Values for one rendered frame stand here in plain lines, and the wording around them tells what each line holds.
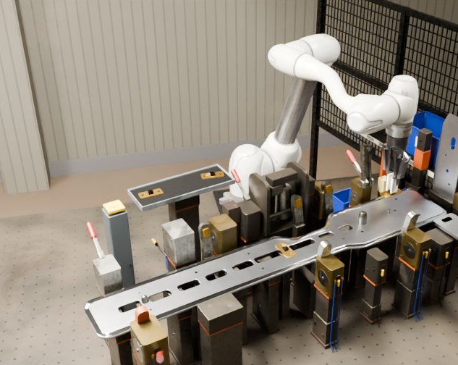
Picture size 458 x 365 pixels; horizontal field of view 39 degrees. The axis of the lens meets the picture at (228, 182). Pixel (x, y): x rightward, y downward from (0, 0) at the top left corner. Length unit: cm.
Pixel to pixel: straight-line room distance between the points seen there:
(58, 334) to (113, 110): 250
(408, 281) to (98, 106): 287
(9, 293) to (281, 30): 278
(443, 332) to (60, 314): 141
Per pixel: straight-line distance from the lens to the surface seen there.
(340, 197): 306
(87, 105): 469
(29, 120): 454
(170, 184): 237
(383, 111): 217
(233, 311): 200
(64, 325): 253
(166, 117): 476
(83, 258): 283
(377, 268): 232
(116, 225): 228
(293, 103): 287
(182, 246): 220
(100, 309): 210
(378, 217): 250
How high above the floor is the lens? 236
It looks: 31 degrees down
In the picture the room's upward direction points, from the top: 1 degrees counter-clockwise
